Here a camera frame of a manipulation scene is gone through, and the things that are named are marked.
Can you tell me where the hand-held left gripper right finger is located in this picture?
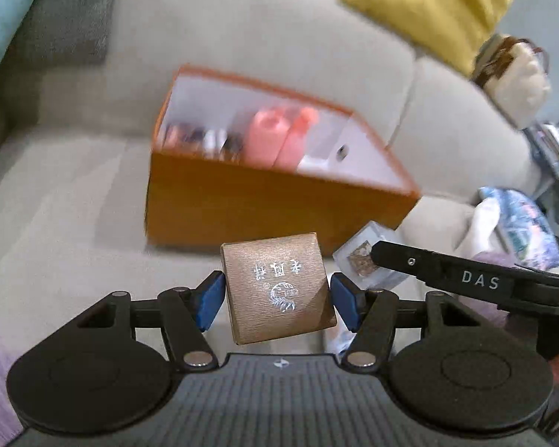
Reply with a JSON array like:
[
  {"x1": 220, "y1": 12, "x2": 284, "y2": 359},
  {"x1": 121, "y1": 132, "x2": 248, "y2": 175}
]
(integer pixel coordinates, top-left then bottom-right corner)
[{"x1": 331, "y1": 272, "x2": 511, "y2": 370}]

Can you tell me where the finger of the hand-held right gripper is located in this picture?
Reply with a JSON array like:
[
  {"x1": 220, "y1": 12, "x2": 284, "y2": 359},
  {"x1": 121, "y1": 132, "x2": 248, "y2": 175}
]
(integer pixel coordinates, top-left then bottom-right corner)
[{"x1": 369, "y1": 241, "x2": 449, "y2": 293}]

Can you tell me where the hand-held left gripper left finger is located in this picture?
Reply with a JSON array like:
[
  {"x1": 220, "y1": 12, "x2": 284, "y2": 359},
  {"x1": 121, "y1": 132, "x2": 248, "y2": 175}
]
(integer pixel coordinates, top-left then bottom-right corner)
[{"x1": 42, "y1": 270, "x2": 227, "y2": 368}]

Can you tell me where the clear plastic box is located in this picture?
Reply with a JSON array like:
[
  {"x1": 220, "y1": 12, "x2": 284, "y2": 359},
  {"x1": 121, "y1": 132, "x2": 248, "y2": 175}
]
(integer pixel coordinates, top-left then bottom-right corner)
[{"x1": 332, "y1": 222, "x2": 409, "y2": 292}]

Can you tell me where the brown gift box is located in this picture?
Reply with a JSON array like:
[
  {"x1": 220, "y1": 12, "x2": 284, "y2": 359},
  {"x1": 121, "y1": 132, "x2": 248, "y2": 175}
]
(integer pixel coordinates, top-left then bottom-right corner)
[{"x1": 220, "y1": 231, "x2": 339, "y2": 346}]

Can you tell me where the orange cardboard box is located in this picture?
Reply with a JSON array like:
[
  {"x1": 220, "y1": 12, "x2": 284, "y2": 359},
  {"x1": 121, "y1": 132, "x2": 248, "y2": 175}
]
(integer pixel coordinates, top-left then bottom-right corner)
[{"x1": 144, "y1": 64, "x2": 423, "y2": 260}]

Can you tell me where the pink bottle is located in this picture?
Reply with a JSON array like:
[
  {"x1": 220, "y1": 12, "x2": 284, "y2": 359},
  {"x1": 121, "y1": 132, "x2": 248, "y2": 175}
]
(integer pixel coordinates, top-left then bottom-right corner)
[
  {"x1": 248, "y1": 108, "x2": 290, "y2": 167},
  {"x1": 275, "y1": 106, "x2": 319, "y2": 171}
]

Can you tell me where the white flat package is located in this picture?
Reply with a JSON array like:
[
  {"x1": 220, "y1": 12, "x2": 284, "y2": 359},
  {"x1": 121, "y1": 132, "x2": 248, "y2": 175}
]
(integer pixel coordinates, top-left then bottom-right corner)
[{"x1": 325, "y1": 325, "x2": 356, "y2": 365}]

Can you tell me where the beige bear suitcase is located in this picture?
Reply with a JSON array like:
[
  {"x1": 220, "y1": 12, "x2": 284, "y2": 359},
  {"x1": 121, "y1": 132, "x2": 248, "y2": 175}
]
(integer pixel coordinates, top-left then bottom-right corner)
[{"x1": 474, "y1": 32, "x2": 553, "y2": 131}]

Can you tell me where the yellow pillow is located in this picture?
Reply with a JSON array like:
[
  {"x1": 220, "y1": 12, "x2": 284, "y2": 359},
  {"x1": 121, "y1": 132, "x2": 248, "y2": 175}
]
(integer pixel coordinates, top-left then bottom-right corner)
[{"x1": 337, "y1": 0, "x2": 522, "y2": 78}]

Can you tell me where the beige sofa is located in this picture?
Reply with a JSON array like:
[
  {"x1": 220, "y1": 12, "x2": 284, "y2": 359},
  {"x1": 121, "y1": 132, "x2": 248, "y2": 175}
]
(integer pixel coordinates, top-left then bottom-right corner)
[{"x1": 0, "y1": 0, "x2": 543, "y2": 373}]

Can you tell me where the houndstooth pillow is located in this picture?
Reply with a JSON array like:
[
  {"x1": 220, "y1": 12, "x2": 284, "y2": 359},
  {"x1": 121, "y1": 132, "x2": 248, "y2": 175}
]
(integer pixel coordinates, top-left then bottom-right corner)
[{"x1": 21, "y1": 0, "x2": 119, "y2": 63}]

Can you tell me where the light blue pillow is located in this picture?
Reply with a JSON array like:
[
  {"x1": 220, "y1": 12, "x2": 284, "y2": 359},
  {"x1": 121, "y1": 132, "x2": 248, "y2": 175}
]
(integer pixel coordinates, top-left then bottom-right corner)
[{"x1": 0, "y1": 0, "x2": 50, "y2": 105}]

